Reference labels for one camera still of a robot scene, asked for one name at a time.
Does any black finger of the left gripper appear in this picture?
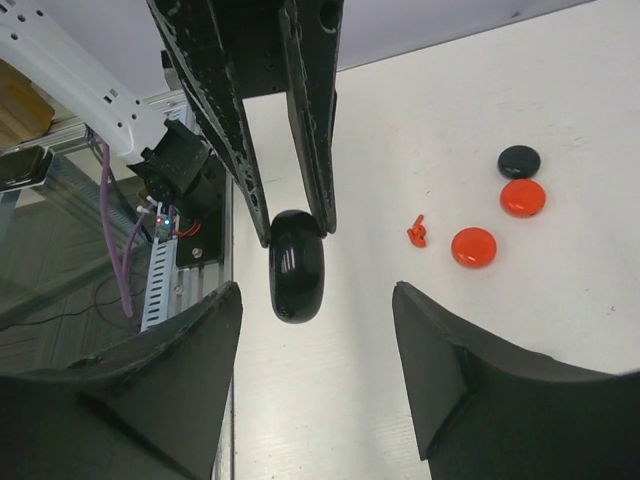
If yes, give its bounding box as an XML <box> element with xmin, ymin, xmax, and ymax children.
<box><xmin>147</xmin><ymin>1</ymin><xmax>270</xmax><ymax>247</ymax></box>
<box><xmin>278</xmin><ymin>1</ymin><xmax>343</xmax><ymax>235</ymax></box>

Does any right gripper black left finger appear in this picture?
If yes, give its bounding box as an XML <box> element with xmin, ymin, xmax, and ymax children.
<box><xmin>1</xmin><ymin>281</ymin><xmax>243</xmax><ymax>479</ymax></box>

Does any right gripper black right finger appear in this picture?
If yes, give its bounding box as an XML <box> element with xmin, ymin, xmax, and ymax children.
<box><xmin>392</xmin><ymin>282</ymin><xmax>639</xmax><ymax>479</ymax></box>

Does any orange charging case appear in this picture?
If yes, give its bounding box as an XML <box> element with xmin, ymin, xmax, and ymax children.
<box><xmin>450</xmin><ymin>227</ymin><xmax>498</xmax><ymax>268</ymax></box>
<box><xmin>500</xmin><ymin>179</ymin><xmax>547</xmax><ymax>218</ymax></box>

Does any black earbud charging case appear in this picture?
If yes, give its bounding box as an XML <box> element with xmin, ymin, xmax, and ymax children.
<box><xmin>269</xmin><ymin>210</ymin><xmax>325</xmax><ymax>324</ymax></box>

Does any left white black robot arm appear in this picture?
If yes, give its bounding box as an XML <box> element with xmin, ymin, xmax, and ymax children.
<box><xmin>1</xmin><ymin>1</ymin><xmax>343</xmax><ymax>246</ymax></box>

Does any orange earbud near left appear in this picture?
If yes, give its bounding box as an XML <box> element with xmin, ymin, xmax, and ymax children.
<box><xmin>406</xmin><ymin>214</ymin><xmax>428</xmax><ymax>249</ymax></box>

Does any white slotted cable duct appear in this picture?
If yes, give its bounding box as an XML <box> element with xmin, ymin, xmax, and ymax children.
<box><xmin>140</xmin><ymin>239</ymin><xmax>177</xmax><ymax>332</ymax></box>

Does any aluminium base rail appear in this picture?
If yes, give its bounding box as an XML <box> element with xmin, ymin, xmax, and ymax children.
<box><xmin>49</xmin><ymin>89</ymin><xmax>236</xmax><ymax>311</ymax></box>

